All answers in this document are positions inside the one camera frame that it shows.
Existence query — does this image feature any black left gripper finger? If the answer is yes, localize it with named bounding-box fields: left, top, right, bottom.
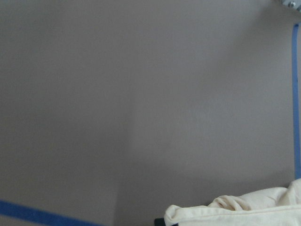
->
left=154, top=218, right=166, bottom=226

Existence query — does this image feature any cream long-sleeve graphic shirt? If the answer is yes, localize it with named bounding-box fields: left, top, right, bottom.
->
left=164, top=179, right=301, bottom=226

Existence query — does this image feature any brown paper table cover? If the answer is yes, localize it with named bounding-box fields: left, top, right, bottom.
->
left=0, top=0, right=301, bottom=226

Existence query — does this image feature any aluminium frame base bracket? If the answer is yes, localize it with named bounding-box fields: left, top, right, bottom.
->
left=276, top=0, right=301, bottom=12

